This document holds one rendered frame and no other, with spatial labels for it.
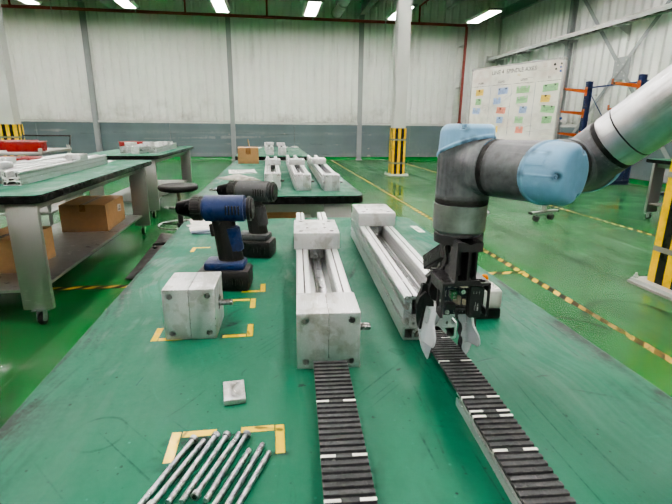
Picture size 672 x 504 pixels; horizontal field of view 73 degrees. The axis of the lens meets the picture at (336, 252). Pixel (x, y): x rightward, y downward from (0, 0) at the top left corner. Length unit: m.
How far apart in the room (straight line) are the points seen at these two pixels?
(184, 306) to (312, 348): 0.25
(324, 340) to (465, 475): 0.28
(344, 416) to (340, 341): 0.17
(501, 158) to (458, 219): 0.10
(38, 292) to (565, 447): 2.86
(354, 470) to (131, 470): 0.25
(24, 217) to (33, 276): 0.34
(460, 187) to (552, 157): 0.13
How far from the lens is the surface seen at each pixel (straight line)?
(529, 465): 0.56
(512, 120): 6.69
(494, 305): 0.97
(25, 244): 3.06
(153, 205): 6.11
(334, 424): 0.57
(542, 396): 0.75
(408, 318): 0.84
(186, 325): 0.86
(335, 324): 0.71
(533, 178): 0.58
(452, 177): 0.64
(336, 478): 0.50
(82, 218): 4.57
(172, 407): 0.69
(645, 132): 0.67
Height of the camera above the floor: 1.15
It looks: 16 degrees down
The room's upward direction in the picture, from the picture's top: 1 degrees clockwise
